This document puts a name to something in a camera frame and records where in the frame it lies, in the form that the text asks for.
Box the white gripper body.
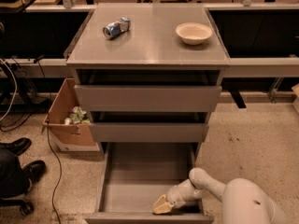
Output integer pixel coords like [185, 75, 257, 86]
[166, 179, 204, 209]

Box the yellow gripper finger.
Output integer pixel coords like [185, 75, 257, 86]
[152, 194, 174, 215]

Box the grey bottom drawer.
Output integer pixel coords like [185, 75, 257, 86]
[85, 143, 214, 224]

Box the grey drawer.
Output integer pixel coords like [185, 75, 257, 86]
[89, 123, 208, 143]
[74, 85, 221, 112]
[85, 143, 214, 224]

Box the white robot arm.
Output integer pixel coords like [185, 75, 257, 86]
[152, 168, 288, 224]

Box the grey middle drawer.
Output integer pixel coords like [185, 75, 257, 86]
[89, 123, 208, 143]

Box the grey drawer cabinet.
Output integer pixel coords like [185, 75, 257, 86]
[67, 3, 229, 150]

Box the grey top drawer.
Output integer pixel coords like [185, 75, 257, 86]
[74, 85, 221, 112]

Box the cardboard box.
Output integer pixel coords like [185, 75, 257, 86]
[43, 78, 100, 152]

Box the crumpled green white trash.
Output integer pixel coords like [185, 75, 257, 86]
[64, 106, 90, 125]

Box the black shoe lower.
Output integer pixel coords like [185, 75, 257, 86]
[22, 160, 46, 184]

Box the black shoe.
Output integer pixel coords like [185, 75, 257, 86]
[22, 160, 46, 184]
[0, 137, 32, 156]

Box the black chair caster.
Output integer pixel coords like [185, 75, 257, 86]
[20, 202, 35, 217]

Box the black shoe upper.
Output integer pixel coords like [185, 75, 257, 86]
[0, 137, 32, 156]

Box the white paper bowl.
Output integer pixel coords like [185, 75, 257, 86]
[176, 22, 212, 46]

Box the crushed blue soda can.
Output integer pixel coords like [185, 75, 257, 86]
[103, 17, 131, 39]

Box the white cable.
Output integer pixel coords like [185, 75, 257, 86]
[0, 57, 18, 123]

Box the black floor cable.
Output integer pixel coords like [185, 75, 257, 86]
[33, 54, 64, 224]

